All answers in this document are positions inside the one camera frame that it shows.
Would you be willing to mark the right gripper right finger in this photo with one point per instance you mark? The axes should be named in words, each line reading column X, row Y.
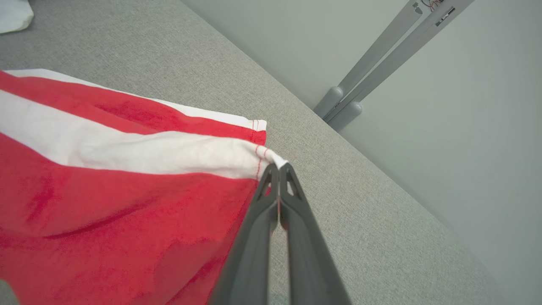
column 311, row 254

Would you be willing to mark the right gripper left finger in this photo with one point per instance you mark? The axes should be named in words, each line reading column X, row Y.
column 250, row 254

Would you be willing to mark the red shorts with white stripes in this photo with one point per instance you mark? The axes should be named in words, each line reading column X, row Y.
column 106, row 203

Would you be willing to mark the red and white basketball jersey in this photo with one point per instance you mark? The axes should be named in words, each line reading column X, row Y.
column 12, row 15

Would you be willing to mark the grey metal partition post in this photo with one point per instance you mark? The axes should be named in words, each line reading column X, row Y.
column 372, row 55
column 394, row 63

